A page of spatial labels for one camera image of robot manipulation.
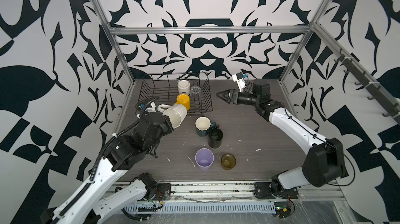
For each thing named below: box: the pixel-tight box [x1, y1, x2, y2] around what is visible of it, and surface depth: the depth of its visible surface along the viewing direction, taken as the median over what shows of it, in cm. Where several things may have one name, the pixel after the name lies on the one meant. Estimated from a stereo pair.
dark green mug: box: [194, 116, 217, 138], surface depth 89 cm
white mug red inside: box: [177, 79, 191, 95], surface depth 106 cm
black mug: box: [207, 124, 224, 149], surface depth 89 cm
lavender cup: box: [194, 147, 215, 171], surface depth 76 cm
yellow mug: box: [173, 93, 191, 111], surface depth 96 cm
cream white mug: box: [157, 104, 187, 129], surface depth 68 cm
